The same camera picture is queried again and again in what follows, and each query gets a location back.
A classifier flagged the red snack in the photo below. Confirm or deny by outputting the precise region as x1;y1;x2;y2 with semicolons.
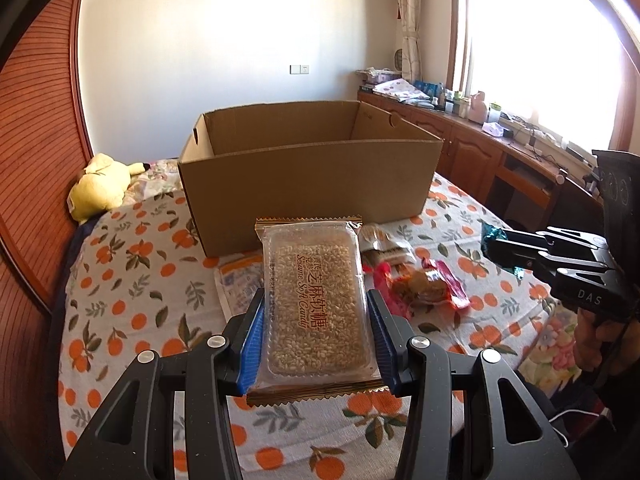
372;258;471;320

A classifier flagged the teal candy wrapper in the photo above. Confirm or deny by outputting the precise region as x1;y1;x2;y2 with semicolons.
480;221;525;282

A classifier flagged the sesame candy tray package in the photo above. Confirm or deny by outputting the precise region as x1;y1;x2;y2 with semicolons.
246;217;383;406

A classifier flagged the white nougat candy bar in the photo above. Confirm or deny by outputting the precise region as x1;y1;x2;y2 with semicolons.
358;223;416;266

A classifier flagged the right hand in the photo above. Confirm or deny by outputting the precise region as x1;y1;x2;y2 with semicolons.
574;309;639;375

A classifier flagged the wooden sideboard cabinet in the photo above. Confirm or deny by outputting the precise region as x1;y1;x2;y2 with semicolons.
358;90;604;235

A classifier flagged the white orange-edged snack pouch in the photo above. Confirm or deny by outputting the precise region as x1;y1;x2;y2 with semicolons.
214;254;264;321

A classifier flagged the white tissue box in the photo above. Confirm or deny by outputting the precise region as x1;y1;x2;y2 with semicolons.
482;122;513;139

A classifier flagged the orange print bed sheet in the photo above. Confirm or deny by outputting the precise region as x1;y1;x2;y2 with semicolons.
58;172;558;479

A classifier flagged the pink bottle on sideboard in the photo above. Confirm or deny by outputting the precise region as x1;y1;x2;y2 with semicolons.
466;91;488;125

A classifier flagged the brown cardboard box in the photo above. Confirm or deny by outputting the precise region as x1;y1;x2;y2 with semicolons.
178;101;442;257

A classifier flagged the yellow plush toy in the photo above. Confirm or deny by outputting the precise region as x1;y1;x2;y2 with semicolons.
66;153;150;224

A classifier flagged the patterned window curtain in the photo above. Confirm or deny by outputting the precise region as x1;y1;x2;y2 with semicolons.
397;0;421;81

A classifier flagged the wooden louvered wardrobe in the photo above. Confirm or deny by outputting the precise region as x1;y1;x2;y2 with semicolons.
1;0;92;464

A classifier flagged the white wall switch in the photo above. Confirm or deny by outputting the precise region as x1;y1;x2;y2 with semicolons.
290;64;310;75

